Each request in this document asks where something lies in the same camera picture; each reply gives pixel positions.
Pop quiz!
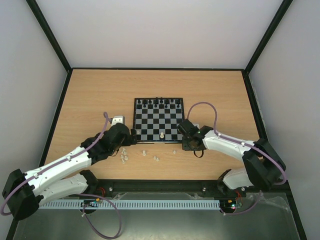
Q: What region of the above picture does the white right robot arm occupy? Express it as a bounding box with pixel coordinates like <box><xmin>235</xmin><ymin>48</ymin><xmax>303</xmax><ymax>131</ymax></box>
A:
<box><xmin>177</xmin><ymin>119</ymin><xmax>286</xmax><ymax>196</ymax></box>

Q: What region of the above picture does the light blue slotted cable duct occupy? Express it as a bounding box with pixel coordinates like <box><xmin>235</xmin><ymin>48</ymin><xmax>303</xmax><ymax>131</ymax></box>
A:
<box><xmin>39</xmin><ymin>199</ymin><xmax>221</xmax><ymax>210</ymax></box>

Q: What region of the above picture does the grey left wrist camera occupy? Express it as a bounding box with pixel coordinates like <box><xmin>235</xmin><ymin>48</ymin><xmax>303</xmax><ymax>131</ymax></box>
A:
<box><xmin>111</xmin><ymin>115</ymin><xmax>125</xmax><ymax>126</ymax></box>

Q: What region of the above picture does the black chess pieces row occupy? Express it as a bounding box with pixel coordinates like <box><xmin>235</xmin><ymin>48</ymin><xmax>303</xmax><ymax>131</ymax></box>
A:
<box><xmin>134</xmin><ymin>97</ymin><xmax>183</xmax><ymax>110</ymax></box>

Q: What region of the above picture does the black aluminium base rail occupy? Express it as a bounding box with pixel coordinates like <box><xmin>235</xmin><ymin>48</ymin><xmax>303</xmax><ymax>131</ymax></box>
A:
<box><xmin>74</xmin><ymin>177</ymin><xmax>291</xmax><ymax>198</ymax></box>

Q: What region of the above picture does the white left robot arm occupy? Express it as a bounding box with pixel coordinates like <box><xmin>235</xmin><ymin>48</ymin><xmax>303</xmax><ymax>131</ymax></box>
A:
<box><xmin>2</xmin><ymin>123</ymin><xmax>137</xmax><ymax>221</ymax></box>

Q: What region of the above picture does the black and silver chessboard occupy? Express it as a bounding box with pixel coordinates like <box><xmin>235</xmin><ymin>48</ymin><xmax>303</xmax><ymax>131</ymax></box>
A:
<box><xmin>133</xmin><ymin>101</ymin><xmax>185</xmax><ymax>144</ymax></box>

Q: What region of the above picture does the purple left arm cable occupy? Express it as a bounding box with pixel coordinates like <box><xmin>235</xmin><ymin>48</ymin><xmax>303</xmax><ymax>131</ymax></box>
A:
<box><xmin>0</xmin><ymin>111</ymin><xmax>123</xmax><ymax>238</ymax></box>

